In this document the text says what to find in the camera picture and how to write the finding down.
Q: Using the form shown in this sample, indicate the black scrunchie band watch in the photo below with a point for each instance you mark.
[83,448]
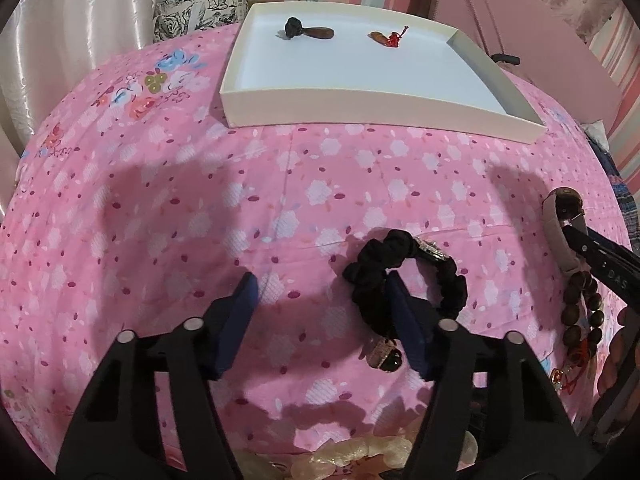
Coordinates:
[450,280]

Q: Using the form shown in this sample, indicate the blue plaid cloth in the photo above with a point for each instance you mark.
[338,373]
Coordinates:
[627,200]

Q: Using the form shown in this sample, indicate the red knot wooden pendant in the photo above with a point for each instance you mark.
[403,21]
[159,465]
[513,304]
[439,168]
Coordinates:
[380,38]

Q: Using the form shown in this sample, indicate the gold and black bead charm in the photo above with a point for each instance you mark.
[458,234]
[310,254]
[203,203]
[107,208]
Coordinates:
[381,355]

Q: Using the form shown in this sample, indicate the pink band watch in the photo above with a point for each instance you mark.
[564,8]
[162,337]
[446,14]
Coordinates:
[552,230]

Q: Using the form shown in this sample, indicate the pink flat board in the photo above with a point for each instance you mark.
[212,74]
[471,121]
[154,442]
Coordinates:
[540,35]

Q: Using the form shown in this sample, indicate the white shallow tray box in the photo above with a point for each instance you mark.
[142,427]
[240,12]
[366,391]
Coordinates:
[350,70]

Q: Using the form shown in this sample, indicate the floral print tote bag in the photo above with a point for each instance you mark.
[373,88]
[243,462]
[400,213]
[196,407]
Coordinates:
[210,5]

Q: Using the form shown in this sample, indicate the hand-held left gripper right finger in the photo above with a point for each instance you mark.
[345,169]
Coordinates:
[405,320]

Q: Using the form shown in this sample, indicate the pink floral blanket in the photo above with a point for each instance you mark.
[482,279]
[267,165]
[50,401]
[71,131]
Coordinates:
[250,185]

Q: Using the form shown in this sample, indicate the black tassel wooden pendant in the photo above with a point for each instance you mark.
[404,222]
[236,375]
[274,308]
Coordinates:
[292,27]

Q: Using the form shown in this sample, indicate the white satin curtain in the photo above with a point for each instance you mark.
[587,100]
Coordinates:
[75,35]

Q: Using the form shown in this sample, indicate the red knot jade pendant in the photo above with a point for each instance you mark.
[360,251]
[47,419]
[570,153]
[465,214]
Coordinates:
[559,376]

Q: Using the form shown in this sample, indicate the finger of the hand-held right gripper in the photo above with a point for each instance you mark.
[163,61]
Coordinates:
[600,265]
[612,245]

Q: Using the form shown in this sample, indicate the person's right hand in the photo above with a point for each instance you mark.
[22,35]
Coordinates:
[610,380]

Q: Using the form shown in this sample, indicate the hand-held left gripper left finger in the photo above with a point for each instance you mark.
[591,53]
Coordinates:
[237,320]

